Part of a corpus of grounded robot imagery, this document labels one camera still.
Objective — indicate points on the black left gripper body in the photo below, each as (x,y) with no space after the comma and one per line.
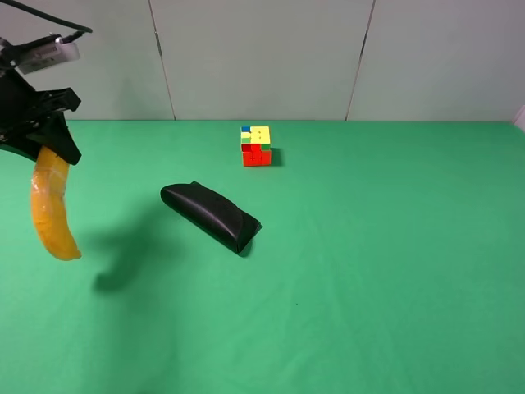
(20,106)

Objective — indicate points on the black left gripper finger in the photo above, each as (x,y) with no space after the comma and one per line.
(27,140)
(47,104)

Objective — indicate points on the yellow banana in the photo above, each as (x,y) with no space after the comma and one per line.
(47,204)

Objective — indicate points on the black glasses case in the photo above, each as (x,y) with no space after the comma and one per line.
(213,213)

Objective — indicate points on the multicoloured puzzle cube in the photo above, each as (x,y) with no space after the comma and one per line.
(256,146)

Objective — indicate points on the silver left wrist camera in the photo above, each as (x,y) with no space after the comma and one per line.
(39,54)

